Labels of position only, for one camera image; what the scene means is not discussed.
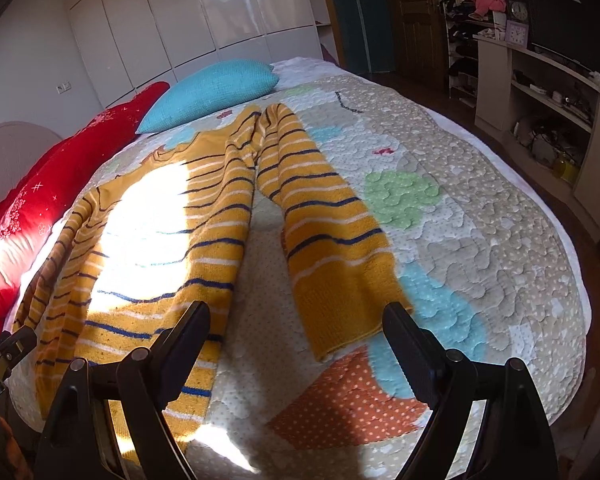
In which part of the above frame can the dark round mantel clock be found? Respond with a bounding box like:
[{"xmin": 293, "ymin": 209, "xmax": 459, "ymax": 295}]
[{"xmin": 505, "ymin": 0, "xmax": 529, "ymax": 24}]

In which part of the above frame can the white headboard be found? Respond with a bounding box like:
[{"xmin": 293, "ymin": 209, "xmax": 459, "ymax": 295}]
[{"xmin": 0, "ymin": 122, "xmax": 61, "ymax": 201}]

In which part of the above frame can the black television screen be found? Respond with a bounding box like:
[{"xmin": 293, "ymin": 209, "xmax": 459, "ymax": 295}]
[{"xmin": 527, "ymin": 0, "xmax": 600, "ymax": 73}]

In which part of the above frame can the red long bolster pillow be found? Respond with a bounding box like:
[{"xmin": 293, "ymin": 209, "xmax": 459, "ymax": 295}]
[{"xmin": 0, "ymin": 81, "xmax": 170, "ymax": 333}]

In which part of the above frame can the white glossy wardrobe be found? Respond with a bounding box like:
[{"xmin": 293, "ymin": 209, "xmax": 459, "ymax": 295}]
[{"xmin": 65, "ymin": 0, "xmax": 322, "ymax": 107}]

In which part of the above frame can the pink alarm clock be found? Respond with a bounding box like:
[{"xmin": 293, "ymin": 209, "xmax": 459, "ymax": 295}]
[{"xmin": 505, "ymin": 20, "xmax": 529, "ymax": 49}]

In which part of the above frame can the patchwork quilted bedspread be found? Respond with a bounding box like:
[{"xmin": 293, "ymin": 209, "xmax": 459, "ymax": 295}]
[{"xmin": 8, "ymin": 58, "xmax": 591, "ymax": 479}]

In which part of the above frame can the white open shelf unit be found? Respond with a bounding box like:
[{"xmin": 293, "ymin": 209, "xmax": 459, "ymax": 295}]
[{"xmin": 475, "ymin": 36, "xmax": 600, "ymax": 242}]

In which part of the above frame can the yellow striped knit sweater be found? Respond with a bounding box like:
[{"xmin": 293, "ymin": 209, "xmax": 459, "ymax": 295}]
[{"xmin": 14, "ymin": 103, "xmax": 405, "ymax": 441}]

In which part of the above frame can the dark shoe rack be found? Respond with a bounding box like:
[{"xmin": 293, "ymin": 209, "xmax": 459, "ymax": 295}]
[{"xmin": 440, "ymin": 0, "xmax": 494, "ymax": 110}]

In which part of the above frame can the turquoise pillow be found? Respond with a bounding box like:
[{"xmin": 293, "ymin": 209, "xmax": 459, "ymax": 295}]
[{"xmin": 136, "ymin": 60, "xmax": 279, "ymax": 134}]

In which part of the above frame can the wall power socket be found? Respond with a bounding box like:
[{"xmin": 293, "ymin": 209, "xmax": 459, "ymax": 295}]
[{"xmin": 56, "ymin": 81, "xmax": 71, "ymax": 94}]

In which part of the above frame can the dark wooden door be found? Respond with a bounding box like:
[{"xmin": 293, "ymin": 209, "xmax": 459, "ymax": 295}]
[{"xmin": 387, "ymin": 0, "xmax": 445, "ymax": 91}]

